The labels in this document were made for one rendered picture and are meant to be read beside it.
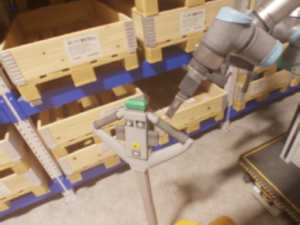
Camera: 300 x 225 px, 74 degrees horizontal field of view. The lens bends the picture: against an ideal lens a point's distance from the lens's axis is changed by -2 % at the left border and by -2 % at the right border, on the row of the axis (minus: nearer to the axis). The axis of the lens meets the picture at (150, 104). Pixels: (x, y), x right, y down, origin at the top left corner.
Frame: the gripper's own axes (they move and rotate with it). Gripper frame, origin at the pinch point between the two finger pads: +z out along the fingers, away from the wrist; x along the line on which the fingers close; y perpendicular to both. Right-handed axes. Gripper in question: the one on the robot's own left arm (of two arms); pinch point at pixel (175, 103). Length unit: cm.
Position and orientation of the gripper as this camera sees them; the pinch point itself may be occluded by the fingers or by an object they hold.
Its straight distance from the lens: 72.2
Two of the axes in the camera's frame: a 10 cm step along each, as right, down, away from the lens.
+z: -4.5, 7.5, 4.8
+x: -3.3, 3.6, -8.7
